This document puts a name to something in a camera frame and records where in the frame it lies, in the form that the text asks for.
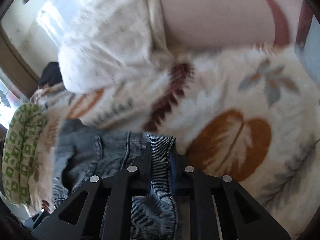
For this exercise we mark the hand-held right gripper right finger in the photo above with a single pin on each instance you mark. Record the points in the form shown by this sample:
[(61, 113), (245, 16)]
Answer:
[(176, 180)]

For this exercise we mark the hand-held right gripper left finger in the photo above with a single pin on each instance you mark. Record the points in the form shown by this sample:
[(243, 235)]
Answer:
[(147, 160)]

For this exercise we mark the blue denim pants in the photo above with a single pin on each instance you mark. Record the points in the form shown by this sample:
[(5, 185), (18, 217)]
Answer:
[(112, 150)]

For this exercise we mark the green patterned cloth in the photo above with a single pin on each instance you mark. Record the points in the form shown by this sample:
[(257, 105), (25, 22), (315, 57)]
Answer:
[(22, 150)]

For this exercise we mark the leaf print blanket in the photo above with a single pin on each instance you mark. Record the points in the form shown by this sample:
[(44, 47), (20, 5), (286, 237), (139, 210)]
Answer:
[(225, 92)]

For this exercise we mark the white sprig print pillow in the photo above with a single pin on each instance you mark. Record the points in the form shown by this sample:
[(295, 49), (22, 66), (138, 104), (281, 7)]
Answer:
[(105, 42)]

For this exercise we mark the black cloth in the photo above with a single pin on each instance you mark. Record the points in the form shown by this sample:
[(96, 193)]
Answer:
[(51, 73)]

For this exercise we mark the pink padded bed side cushion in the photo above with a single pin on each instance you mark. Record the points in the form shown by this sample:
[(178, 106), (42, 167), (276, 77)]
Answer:
[(212, 17)]

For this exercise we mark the light blue quilted pillow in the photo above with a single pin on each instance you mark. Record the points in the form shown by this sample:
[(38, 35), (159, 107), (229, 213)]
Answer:
[(312, 42)]

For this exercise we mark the pink padded headboard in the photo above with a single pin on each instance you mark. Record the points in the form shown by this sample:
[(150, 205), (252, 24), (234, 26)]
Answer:
[(303, 25)]

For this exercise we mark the brown door frame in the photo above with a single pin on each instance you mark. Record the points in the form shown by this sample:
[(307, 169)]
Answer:
[(20, 67)]

